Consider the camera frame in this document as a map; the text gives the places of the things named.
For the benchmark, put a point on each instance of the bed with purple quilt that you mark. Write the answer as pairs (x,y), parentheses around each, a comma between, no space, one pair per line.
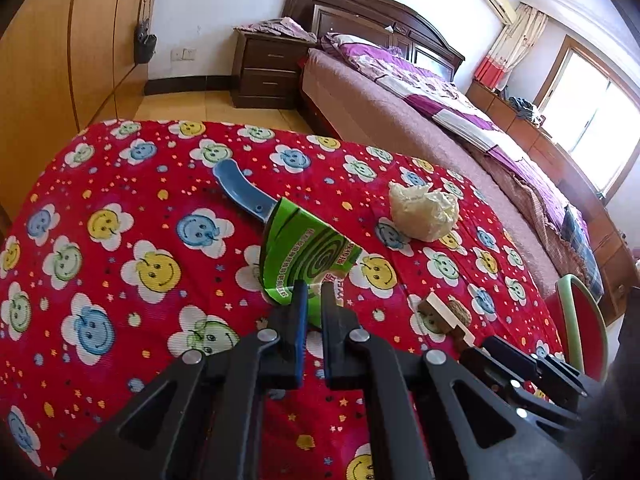
(450,100)

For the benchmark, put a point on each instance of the green mosquito coil box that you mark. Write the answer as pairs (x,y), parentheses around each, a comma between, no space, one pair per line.
(300,250)

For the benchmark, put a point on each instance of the white wall socket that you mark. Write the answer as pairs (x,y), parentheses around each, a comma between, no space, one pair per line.
(184,53)

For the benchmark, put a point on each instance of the long wooden cabinet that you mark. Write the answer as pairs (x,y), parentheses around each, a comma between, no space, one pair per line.
(550,155)

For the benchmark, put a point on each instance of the red smiley flower blanket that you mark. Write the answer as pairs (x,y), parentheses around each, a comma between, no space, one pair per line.
(150,195)

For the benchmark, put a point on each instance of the blue plaid pillow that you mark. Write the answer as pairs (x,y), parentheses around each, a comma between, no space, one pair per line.
(580,240)

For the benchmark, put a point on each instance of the dark wooden headboard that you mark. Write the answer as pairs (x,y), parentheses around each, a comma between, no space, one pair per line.
(350,10)

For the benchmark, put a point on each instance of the brown and cream block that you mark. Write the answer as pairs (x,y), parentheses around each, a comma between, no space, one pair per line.
(437,317)

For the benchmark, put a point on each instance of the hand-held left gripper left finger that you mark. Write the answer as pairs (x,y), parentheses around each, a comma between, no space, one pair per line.
(300,345)

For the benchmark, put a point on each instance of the dark clothes pile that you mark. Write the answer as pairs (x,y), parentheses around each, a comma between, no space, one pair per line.
(525,109)

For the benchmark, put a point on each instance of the red basin with green rim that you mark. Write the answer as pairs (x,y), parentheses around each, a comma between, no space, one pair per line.
(589,325)

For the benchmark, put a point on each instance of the black hanging bag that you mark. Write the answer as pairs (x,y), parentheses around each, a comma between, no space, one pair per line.
(145,42)

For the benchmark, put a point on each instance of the wooden framed window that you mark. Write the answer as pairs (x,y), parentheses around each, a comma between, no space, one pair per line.
(595,110)

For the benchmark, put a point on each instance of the pink clothes pile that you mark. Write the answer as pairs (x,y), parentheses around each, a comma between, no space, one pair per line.
(285,27)

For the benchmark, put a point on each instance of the wooden wardrobe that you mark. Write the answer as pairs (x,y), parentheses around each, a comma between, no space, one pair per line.
(50,60)

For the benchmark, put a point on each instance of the clear crumpled plastic bag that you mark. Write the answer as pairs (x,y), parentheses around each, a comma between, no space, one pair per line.
(425,210)

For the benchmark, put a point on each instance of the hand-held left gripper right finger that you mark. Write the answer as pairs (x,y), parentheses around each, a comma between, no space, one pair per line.
(332,350)

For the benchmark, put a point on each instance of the wall air conditioner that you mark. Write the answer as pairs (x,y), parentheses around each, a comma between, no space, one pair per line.
(496,0)

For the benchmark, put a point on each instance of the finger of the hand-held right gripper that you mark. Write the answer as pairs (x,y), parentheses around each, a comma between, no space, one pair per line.
(515,390)
(540,367)

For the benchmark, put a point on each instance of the floral curtain with red hem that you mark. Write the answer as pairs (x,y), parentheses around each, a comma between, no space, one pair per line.
(505,55)

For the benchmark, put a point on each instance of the bed with brown sheet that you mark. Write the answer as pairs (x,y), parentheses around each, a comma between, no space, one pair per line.
(380,110)

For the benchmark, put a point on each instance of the dark wooden nightstand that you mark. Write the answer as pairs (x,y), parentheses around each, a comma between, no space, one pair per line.
(270,75)

